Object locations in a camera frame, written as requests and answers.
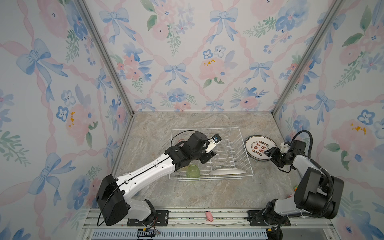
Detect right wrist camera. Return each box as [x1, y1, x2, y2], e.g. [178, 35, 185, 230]
[281, 142, 291, 153]

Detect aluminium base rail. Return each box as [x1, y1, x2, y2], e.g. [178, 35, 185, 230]
[79, 208, 334, 240]

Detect green plastic cup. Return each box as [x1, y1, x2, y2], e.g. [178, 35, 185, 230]
[186, 165, 201, 179]

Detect white wire dish rack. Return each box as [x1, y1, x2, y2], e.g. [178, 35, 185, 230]
[169, 128, 254, 182]

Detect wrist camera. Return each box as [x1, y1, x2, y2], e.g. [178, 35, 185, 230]
[281, 142, 291, 153]
[206, 134, 222, 154]

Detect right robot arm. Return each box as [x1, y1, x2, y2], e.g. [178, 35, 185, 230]
[261, 140, 344, 225]

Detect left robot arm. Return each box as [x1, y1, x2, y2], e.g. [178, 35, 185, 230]
[96, 131, 222, 226]

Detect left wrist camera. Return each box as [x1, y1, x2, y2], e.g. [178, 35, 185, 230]
[206, 134, 222, 154]

